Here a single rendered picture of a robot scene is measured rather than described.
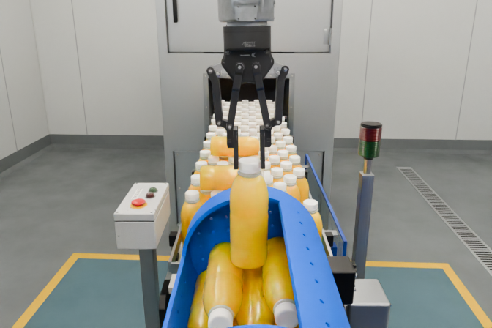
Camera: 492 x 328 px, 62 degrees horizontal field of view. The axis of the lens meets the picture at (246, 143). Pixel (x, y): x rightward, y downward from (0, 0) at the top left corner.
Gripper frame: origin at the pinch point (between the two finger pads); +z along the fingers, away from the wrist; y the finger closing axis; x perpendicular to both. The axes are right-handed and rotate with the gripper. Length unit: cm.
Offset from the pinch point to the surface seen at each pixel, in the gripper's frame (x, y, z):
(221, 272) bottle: -4.9, -5.2, 21.2
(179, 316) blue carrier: -6.8, -12.7, 28.6
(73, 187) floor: 300, -172, 130
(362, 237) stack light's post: 50, 36, 46
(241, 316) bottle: -9.4, -1.8, 26.7
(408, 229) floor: 217, 122, 136
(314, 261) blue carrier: -12.1, 9.7, 14.6
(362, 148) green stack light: 50, 34, 16
